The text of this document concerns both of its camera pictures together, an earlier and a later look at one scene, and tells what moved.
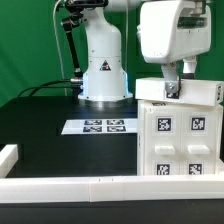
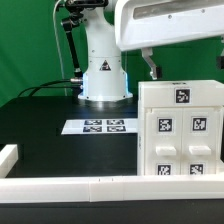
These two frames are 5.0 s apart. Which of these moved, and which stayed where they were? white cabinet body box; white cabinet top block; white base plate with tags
Moved: white cabinet top block
Stayed: white cabinet body box; white base plate with tags
